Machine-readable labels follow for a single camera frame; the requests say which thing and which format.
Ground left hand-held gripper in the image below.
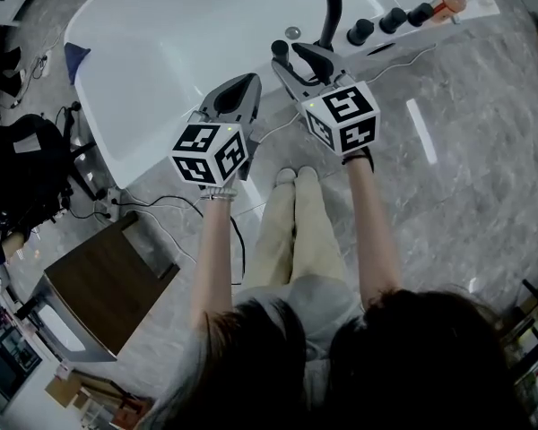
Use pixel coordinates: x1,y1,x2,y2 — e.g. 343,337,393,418
169,73,263,187

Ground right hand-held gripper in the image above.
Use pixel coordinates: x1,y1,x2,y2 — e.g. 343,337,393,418
271,41,382,158

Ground white bathtub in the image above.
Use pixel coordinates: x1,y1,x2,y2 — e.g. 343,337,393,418
63,0,501,191

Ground person's right forearm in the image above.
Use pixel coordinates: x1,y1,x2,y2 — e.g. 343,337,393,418
343,152,403,309

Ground person's left forearm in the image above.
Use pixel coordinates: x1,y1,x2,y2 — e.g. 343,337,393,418
188,191,239,331

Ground black round tap knob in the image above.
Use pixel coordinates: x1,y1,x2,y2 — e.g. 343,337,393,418
346,18,376,47
406,1,435,28
378,6,408,35

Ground black curved faucet spout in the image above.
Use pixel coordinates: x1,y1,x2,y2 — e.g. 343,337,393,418
313,0,343,49

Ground pale spiral wrist band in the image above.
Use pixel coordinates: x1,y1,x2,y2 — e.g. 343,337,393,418
200,186,238,202

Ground black wrist band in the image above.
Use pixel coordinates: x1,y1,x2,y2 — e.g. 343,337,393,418
342,146,376,174

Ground beige trousers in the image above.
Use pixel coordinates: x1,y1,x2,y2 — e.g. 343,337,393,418
241,177,349,293

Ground orange translucent bottle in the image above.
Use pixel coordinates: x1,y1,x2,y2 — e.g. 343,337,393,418
430,0,468,20

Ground blue cloth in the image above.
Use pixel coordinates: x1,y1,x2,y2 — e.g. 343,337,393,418
64,41,92,85

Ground white power strip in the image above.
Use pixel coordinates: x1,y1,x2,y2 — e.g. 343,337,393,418
93,188,123,221

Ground black office chair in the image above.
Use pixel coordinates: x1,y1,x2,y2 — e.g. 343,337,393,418
0,100,105,241

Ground grey shirt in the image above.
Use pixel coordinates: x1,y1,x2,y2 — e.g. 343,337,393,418
152,275,369,430

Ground dark wooden stool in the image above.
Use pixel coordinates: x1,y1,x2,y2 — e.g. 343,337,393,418
30,211,182,363

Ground cardboard boxes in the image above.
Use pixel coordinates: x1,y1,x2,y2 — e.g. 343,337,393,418
44,369,153,430

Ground black metal rack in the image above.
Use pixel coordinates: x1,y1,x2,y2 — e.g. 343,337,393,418
497,279,538,426

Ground white floor cable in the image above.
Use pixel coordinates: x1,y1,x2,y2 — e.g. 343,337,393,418
255,42,438,145

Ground black floor cable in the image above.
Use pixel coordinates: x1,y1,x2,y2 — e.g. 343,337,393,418
116,194,247,286

